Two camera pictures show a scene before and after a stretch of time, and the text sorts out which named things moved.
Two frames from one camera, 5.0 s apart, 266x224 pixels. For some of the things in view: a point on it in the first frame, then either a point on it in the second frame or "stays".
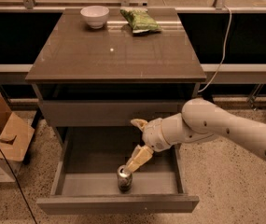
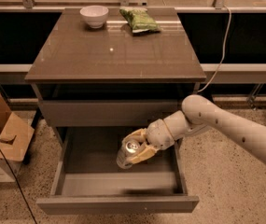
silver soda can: (124, 179) → (129, 148)
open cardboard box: (11, 132) stays
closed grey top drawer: (105, 113) stays
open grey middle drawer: (85, 178) stays
